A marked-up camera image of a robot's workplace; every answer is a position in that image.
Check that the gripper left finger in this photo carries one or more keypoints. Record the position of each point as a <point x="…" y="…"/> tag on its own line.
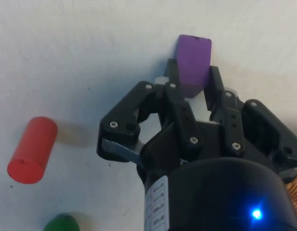
<point x="129" y="113"/>

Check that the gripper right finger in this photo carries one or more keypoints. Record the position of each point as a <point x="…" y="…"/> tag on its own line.
<point x="247" y="120"/>

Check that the purple triangular block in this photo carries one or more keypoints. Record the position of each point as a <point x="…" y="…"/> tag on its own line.
<point x="193" y="65"/>

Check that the wicker basket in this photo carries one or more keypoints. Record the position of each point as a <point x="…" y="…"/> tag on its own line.
<point x="295" y="192"/>

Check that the red cylinder block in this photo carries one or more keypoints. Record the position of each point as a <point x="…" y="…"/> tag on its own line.
<point x="32" y="150"/>

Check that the green ball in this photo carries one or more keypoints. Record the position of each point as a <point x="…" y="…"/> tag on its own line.
<point x="62" y="223"/>

